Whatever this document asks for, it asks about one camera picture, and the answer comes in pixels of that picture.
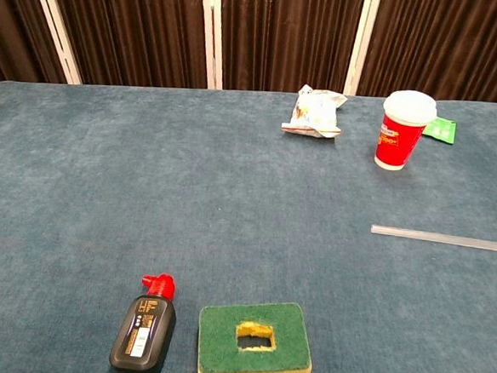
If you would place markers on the blue velvet table cover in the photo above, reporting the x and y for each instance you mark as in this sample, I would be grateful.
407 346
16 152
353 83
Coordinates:
146 188

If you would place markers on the white crumpled snack bag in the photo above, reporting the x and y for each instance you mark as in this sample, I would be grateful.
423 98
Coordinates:
315 114

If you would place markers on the green flat packet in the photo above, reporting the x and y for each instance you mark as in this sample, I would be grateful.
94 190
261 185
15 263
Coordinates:
442 130

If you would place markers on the black bottle red cap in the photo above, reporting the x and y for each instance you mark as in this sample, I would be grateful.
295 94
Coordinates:
142 337

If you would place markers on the dark brown pleated curtain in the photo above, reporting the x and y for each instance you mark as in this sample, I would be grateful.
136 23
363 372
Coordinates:
12 20
446 46
284 35
136 29

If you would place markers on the green yellow sponge with hole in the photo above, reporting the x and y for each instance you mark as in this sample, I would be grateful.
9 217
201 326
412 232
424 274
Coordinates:
220 342

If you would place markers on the white partition frame post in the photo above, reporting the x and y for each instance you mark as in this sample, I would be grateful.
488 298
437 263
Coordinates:
55 28
361 45
216 43

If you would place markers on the red paper cup white lid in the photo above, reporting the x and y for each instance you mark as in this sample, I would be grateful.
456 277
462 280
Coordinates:
398 141

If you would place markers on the white plastic stick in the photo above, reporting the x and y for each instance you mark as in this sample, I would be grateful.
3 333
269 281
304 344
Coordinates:
441 239

